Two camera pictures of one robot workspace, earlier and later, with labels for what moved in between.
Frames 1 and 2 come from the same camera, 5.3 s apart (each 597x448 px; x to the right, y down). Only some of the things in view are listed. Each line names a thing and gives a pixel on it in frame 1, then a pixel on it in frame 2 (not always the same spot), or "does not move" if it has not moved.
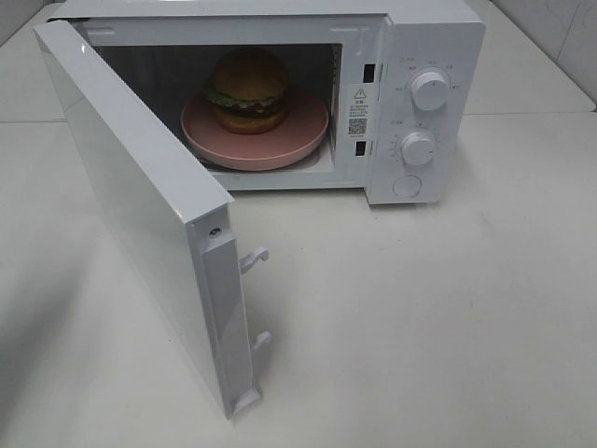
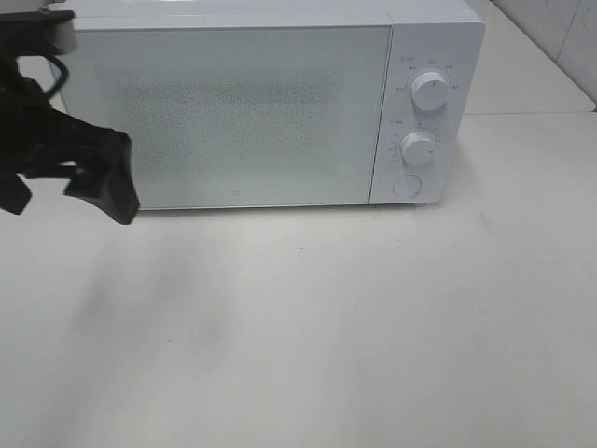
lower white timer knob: (417, 148) does not move
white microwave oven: (176, 219) to (227, 117)
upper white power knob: (429, 91) does not move
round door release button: (407, 186) does not move
